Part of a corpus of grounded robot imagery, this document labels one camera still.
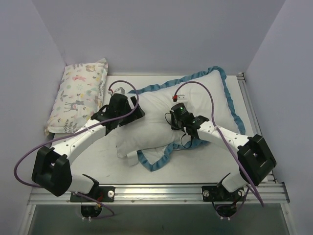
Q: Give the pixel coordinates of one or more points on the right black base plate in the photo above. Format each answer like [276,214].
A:
[220,194]

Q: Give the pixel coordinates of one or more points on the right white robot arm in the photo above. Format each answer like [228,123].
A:
[252,154]

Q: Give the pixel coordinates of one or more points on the animal print white pillow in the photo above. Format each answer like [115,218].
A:
[80,95]

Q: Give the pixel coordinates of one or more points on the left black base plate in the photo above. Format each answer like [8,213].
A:
[102,194]

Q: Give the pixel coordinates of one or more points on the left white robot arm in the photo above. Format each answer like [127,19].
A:
[52,168]

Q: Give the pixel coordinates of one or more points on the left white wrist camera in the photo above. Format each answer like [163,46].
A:
[119,90]

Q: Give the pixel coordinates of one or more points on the aluminium mounting rail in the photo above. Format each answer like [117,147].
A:
[154,194]

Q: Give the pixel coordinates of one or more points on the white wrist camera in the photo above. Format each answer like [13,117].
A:
[119,90]
[180,98]

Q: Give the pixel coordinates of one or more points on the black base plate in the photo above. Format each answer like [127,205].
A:
[102,194]
[220,194]

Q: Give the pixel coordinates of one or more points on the right aluminium side rail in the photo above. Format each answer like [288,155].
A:
[259,127]

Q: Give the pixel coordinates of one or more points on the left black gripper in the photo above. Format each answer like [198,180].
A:
[133,110]

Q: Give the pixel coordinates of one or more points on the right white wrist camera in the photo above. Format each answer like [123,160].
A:
[180,98]

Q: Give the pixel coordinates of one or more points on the blue white plush pillowcase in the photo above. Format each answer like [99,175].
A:
[208,96]

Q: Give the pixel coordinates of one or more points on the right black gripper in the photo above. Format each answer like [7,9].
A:
[174,121]

